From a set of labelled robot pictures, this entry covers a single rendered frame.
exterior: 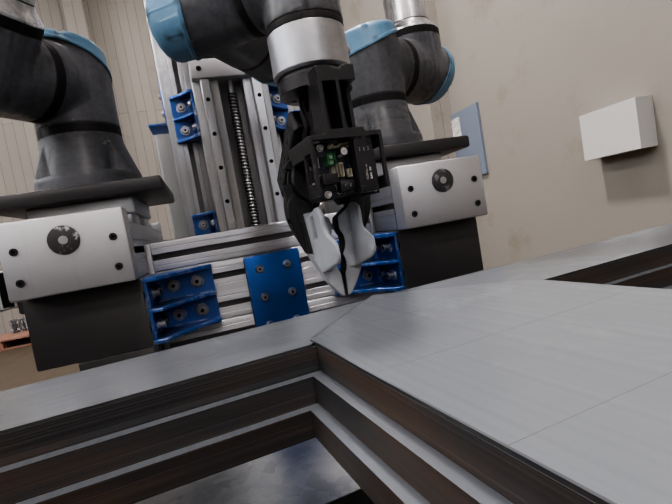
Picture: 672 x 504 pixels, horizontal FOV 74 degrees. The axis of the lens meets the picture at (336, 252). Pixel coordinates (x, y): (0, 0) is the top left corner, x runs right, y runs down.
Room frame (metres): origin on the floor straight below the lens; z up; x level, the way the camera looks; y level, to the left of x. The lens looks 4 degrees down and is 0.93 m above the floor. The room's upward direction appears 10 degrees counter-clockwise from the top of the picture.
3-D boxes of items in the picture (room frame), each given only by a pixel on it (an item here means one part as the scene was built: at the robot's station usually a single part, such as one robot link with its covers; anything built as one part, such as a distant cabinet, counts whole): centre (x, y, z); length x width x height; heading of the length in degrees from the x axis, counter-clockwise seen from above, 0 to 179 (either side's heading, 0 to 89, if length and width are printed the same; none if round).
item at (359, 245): (0.45, -0.02, 0.90); 0.06 x 0.03 x 0.09; 22
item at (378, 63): (0.85, -0.12, 1.20); 0.13 x 0.12 x 0.14; 131
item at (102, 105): (0.70, 0.36, 1.20); 0.13 x 0.12 x 0.14; 161
